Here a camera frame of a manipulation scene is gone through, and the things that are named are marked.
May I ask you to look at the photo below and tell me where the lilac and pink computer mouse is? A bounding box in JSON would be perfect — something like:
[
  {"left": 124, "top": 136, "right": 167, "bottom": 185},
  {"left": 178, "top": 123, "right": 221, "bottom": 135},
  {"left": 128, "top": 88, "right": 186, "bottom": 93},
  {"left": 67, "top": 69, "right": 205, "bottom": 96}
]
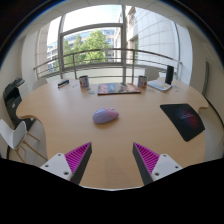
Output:
[{"left": 92, "top": 107, "right": 120, "bottom": 125}]

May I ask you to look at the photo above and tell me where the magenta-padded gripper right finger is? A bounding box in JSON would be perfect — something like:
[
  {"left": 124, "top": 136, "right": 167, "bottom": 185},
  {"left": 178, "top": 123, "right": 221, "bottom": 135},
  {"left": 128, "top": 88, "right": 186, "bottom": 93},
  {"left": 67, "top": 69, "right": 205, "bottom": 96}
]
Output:
[{"left": 132, "top": 142, "right": 184, "bottom": 186}]

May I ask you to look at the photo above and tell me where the white chair with wooden legs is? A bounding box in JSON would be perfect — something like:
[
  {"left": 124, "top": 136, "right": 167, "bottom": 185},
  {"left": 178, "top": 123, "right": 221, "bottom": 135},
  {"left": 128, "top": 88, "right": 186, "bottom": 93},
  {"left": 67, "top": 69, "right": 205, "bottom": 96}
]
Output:
[{"left": 0, "top": 118, "right": 48, "bottom": 163}]

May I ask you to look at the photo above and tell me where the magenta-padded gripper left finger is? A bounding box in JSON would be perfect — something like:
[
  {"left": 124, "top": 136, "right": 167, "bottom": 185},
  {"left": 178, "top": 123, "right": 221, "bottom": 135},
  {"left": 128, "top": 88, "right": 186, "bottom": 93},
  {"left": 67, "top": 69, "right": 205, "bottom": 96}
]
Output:
[{"left": 39, "top": 142, "right": 93, "bottom": 186}]

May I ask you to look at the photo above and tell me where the black mouse pad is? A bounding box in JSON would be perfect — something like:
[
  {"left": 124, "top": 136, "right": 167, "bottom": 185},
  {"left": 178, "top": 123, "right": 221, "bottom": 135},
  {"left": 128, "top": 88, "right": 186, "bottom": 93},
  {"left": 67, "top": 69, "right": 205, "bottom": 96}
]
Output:
[{"left": 159, "top": 103, "right": 206, "bottom": 142}]

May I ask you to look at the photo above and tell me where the black office printer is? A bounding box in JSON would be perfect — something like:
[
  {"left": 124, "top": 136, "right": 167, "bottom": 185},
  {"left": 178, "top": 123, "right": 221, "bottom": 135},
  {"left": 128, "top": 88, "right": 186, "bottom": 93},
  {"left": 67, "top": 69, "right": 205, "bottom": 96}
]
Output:
[{"left": 2, "top": 77, "right": 36, "bottom": 131}]

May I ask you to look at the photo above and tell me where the red and blue magazine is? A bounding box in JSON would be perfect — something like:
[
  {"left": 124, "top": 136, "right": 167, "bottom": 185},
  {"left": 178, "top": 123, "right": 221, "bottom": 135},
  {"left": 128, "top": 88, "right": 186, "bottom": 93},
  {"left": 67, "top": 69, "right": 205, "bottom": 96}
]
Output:
[{"left": 97, "top": 82, "right": 142, "bottom": 96}]

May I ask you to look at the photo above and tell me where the metal balcony railing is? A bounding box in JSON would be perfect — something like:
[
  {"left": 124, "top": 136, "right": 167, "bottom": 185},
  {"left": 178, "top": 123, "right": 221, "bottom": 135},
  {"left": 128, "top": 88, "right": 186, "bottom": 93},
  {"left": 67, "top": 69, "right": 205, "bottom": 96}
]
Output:
[{"left": 33, "top": 47, "right": 183, "bottom": 81}]

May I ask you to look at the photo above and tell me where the black cylinder bottle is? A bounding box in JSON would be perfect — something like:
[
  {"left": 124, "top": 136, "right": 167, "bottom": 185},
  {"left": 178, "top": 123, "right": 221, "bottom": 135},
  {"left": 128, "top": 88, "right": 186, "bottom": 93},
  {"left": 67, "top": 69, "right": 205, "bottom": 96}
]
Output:
[{"left": 164, "top": 65, "right": 175, "bottom": 86}]

